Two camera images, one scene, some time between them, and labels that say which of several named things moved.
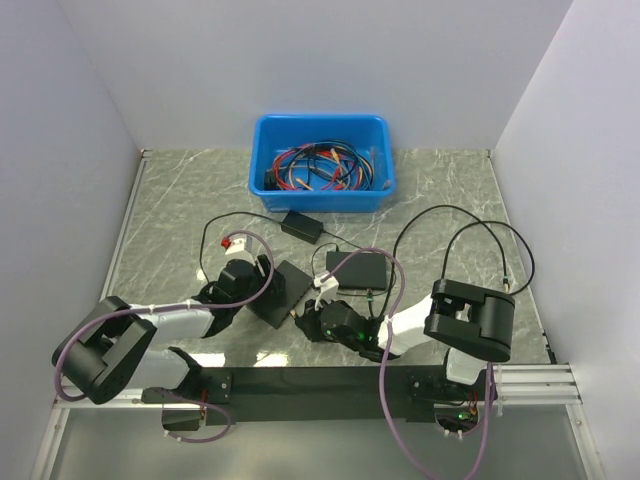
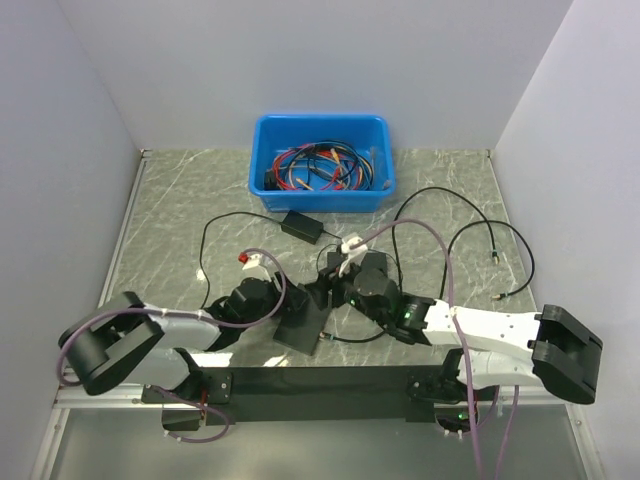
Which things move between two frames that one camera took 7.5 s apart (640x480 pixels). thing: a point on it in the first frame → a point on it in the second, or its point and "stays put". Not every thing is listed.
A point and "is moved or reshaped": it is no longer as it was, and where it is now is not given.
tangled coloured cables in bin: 336,165 stays put
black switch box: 275,310 is moved or reshaped
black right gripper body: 318,330 → 344,291
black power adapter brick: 302,226 stays put
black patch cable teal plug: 505,283 → 495,255
